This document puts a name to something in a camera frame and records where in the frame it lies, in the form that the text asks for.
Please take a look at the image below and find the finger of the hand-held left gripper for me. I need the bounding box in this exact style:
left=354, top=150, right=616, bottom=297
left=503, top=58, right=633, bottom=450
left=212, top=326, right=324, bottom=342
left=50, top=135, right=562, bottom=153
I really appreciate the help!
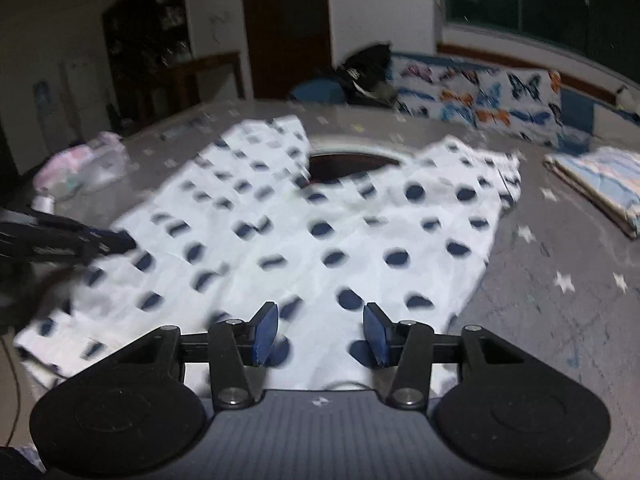
left=29, top=212, right=137, bottom=266

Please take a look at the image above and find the black white plush toy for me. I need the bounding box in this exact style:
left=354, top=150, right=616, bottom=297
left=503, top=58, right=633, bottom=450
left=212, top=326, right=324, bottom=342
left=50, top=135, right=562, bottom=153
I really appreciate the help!
left=614, top=84, right=640, bottom=113

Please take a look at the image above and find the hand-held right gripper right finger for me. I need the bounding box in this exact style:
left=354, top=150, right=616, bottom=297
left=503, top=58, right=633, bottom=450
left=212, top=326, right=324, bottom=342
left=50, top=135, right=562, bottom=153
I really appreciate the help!
left=362, top=302, right=532, bottom=409

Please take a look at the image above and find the black bag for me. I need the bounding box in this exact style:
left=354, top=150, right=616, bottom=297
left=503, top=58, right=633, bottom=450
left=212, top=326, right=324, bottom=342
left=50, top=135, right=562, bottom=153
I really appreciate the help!
left=332, top=44, right=398, bottom=107

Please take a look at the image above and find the pink white tissue pack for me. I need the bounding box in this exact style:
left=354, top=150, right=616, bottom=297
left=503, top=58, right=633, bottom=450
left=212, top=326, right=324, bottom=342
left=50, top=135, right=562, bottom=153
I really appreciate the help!
left=34, top=131, right=128, bottom=198

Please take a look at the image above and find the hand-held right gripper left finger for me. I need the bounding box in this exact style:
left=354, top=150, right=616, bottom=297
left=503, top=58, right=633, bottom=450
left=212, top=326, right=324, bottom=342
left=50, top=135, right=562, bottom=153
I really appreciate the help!
left=114, top=301, right=280, bottom=409

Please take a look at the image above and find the dark wooden door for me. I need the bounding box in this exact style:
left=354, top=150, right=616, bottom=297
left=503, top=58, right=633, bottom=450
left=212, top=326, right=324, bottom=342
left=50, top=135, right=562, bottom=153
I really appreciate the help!
left=240, top=0, right=334, bottom=101

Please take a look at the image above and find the dark display cabinet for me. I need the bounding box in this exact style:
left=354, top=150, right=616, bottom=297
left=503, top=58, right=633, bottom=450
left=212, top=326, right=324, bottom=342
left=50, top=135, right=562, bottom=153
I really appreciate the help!
left=101, top=0, right=195, bottom=131

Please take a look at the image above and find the black cable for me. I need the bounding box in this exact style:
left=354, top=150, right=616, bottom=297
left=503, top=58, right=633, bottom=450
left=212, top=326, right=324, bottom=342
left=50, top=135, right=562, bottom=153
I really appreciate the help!
left=0, top=332, right=23, bottom=443

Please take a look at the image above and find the round built-in table cooker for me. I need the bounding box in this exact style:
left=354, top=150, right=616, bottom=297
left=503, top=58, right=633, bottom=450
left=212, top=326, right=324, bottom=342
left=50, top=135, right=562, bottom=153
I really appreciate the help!
left=306, top=135, right=416, bottom=184

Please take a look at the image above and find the white polka dot garment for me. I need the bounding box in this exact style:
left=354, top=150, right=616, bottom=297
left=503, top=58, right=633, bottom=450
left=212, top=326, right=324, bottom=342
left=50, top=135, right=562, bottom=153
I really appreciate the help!
left=14, top=115, right=523, bottom=393

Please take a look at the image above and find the blue chair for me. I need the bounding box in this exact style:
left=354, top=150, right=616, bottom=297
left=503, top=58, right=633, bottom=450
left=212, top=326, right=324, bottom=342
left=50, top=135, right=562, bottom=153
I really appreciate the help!
left=289, top=80, right=347, bottom=104

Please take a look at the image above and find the folded striped cloth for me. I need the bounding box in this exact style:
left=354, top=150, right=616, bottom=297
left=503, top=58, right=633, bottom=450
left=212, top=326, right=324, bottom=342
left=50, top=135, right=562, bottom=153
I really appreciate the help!
left=544, top=146, right=640, bottom=239

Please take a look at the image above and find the butterfly print cushion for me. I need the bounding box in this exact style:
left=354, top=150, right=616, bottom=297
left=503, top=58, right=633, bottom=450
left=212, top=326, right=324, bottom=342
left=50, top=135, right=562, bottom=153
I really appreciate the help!
left=389, top=52, right=565, bottom=147

